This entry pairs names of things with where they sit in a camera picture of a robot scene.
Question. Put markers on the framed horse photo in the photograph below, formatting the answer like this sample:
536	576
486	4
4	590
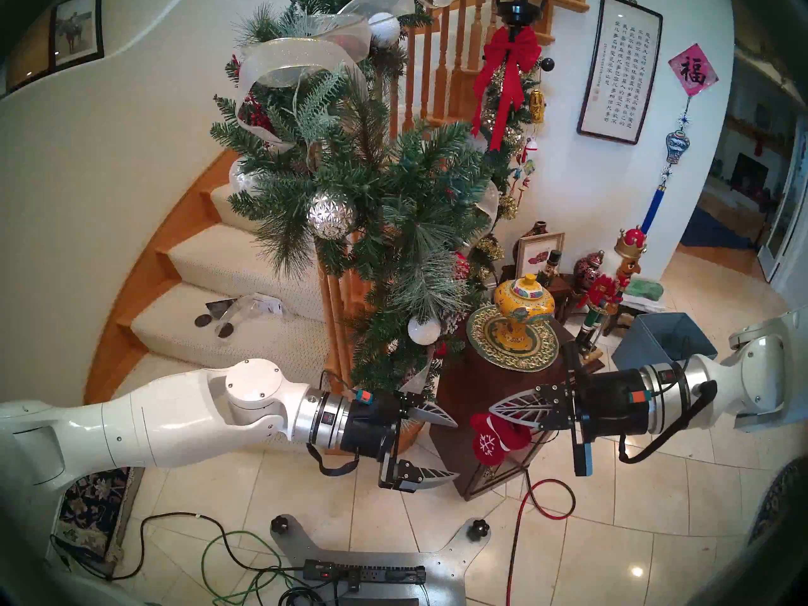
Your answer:
76	30

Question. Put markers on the dark ceramic vase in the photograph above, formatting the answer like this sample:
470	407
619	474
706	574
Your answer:
540	228

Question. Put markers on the red diamond Fu paper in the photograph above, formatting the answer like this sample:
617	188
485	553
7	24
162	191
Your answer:
693	70

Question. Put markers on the carpeted wooden staircase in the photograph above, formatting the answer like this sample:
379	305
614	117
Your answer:
240	264

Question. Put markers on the tall red nutcracker figure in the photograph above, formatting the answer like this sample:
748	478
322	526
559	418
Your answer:
606	292

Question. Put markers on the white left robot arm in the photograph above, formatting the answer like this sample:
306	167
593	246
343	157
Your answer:
177	415

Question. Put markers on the black power strip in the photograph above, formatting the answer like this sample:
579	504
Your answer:
372	573

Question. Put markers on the green pine garland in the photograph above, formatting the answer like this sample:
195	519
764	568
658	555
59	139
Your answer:
404	188

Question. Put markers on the blue room rug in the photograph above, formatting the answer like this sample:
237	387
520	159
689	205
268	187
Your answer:
707	232

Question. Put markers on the yellow porcelain lidded urn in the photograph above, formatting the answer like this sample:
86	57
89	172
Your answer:
524	308

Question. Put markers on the dark red cloisonne jar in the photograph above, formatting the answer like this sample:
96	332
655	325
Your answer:
588	270

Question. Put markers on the black fireplace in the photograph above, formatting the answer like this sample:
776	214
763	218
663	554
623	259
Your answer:
750	172

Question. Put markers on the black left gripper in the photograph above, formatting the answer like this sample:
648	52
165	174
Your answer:
372	425

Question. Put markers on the white glitter ball ornament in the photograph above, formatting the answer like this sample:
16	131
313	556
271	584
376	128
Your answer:
384	29
423	331

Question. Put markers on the green gold decorative plate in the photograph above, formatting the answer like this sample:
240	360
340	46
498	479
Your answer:
486	339

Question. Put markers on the small black-hat nutcracker figure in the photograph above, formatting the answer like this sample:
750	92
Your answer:
550	267

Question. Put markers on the sheer white gold-edged ribbon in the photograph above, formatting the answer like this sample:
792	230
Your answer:
297	55

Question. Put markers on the dark framed picture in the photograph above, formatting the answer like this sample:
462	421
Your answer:
28	59

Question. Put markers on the clear plastic packaging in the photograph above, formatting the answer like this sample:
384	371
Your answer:
252	308

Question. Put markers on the red velvet bow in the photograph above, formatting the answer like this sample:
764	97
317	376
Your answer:
505	49

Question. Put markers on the dark square card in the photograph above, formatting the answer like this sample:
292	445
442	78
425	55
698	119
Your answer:
221	306

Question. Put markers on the small framed picture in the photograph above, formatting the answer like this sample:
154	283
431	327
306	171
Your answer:
536	251

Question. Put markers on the dark oval disc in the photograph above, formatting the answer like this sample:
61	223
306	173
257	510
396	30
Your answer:
225	331
202	321

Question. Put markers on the wooden stair balustrade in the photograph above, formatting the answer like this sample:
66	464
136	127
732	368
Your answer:
442	55

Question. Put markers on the green jade carving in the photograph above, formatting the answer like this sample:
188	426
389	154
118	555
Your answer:
645	289

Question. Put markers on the red berry sprig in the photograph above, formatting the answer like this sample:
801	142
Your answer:
255	115

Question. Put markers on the grey blue square bin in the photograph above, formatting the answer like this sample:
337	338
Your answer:
650	339

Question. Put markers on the silver faceted ball ornament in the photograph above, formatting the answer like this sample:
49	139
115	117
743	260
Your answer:
331	214

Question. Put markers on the gold bell ornament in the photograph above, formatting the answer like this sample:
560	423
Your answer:
536	106

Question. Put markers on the dark wooden cabinet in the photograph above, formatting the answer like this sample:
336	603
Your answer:
473	387

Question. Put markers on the blue vase tassel hanging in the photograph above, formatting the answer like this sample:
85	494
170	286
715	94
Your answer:
677	145

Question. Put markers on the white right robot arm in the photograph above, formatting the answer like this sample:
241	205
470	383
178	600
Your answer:
757	371

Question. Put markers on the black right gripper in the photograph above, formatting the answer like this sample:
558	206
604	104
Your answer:
612	403

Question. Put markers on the framed Chinese calligraphy scroll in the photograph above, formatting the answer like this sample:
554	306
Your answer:
622	68

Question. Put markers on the clear glass ball ornament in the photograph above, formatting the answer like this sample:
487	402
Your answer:
240	180

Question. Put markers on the red mini stocking ornament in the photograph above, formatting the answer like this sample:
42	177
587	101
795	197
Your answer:
492	440

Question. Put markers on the black star knob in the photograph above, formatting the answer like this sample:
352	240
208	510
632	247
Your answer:
478	529
280	524

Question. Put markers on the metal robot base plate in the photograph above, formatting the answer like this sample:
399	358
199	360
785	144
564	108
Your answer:
442	573

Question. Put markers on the white glass door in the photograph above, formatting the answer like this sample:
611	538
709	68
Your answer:
786	219

